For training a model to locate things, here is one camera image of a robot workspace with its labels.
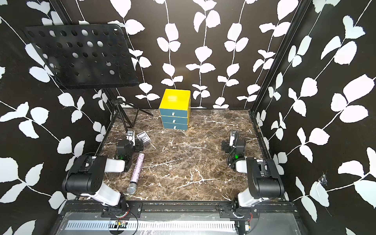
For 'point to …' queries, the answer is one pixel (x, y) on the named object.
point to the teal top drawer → (174, 112)
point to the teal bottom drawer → (175, 126)
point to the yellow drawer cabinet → (175, 108)
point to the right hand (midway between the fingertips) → (230, 137)
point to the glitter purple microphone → (137, 161)
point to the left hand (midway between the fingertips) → (134, 136)
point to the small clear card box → (144, 136)
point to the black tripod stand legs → (116, 103)
